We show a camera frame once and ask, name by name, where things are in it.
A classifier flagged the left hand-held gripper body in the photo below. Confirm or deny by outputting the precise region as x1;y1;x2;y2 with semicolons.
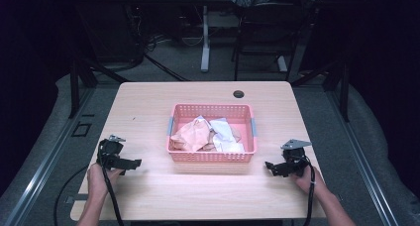
96;134;127;170

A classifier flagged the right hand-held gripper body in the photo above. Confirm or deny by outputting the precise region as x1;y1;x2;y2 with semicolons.
279;138;313;178

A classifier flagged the white cloth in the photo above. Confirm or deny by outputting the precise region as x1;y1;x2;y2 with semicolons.
208;117;247;154

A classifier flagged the peach pink cloth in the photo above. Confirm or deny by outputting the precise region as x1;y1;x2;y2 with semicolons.
169;116;213;153

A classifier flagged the pink plastic basket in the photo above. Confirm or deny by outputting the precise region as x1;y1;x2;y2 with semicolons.
165;102;259;164

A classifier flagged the person's left hand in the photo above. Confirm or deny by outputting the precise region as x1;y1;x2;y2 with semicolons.
86;163;125;200

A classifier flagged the person's right hand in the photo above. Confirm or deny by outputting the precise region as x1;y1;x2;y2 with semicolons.
289;165;327;198

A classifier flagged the beige cloth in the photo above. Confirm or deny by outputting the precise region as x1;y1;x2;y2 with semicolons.
230;125;243;144

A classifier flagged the black metal stand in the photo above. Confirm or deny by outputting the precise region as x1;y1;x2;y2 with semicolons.
67;54;130;120
290;58;352;123

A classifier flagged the black chair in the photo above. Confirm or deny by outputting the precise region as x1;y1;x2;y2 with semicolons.
230;0;303;82

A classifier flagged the white desk leg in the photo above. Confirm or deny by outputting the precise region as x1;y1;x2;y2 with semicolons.
200;4;212;73

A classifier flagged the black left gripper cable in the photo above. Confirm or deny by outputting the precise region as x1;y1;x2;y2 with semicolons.
52;141;126;226

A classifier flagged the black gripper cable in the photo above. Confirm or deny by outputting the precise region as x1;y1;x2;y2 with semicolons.
291;155;317;226
52;141;126;226

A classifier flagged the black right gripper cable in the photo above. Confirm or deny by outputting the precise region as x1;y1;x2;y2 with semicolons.
291;155;317;226

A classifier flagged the metal floor rail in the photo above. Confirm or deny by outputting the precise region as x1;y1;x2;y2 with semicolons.
3;86;97;226
325;86;400;226

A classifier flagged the black floor cable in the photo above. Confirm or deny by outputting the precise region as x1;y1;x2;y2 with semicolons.
142;52;189;82

